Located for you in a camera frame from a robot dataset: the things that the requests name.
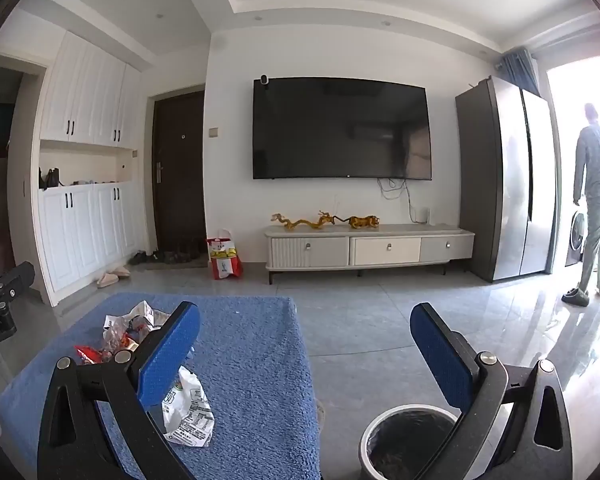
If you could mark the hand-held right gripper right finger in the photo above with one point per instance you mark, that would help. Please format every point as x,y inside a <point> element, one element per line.
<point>440,355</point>

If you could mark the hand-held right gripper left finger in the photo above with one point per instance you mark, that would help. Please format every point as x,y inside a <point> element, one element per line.
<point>170,355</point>

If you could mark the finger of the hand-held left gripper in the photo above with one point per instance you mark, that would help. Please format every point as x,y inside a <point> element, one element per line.
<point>10,282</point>

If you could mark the white green printed wrapper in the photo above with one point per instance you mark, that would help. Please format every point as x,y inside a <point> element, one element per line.
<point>190,420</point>

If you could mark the red snack wrapper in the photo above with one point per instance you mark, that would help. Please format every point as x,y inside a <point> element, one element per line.
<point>90,355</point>

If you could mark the round grey trash bin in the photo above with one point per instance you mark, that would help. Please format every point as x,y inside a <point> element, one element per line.
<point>400,437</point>

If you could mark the crumpled white milk carton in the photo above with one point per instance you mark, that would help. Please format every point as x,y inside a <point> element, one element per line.
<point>130,320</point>

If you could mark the blue fluffy mat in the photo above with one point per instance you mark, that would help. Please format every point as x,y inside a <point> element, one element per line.
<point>250,350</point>

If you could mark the beige slipper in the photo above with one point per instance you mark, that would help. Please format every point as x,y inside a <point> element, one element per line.
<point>107,281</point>
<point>121,272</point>

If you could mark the row of dark shoes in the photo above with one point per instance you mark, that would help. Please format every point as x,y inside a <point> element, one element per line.
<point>165,257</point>

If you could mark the black handbag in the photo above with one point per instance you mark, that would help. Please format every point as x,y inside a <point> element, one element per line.
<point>52,179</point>

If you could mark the red white paper bag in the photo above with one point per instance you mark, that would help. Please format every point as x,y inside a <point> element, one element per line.
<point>225,257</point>

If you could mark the white television cabinet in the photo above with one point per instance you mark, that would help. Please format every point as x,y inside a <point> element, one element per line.
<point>370,250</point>

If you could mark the white router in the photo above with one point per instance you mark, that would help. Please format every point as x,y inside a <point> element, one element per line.
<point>422,216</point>

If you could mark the golden tiger figurine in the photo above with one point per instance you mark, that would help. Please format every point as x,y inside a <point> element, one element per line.
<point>364,221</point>

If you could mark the golden dragon figurine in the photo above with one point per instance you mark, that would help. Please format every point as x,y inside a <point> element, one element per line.
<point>297,222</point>
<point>330,219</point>

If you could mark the washing machine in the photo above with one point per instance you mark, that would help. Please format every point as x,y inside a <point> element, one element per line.
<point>576,237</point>

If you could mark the dark brown entrance door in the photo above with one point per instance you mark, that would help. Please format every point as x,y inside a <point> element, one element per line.
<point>180,175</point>

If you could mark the grey double door fridge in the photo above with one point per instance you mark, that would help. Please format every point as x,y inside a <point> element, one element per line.
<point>500,180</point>

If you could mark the white shoe cabinet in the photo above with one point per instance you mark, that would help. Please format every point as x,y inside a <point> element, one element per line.
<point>90,90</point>

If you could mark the blue curtain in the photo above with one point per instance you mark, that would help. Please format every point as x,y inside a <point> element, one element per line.
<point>520,70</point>

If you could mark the wall light switch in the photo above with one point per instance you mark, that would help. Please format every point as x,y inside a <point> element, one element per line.
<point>213,132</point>

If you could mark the black wall television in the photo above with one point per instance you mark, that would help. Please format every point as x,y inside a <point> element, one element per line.
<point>340,130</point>

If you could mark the small white security camera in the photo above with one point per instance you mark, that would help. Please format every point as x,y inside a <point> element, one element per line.
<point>265,81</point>

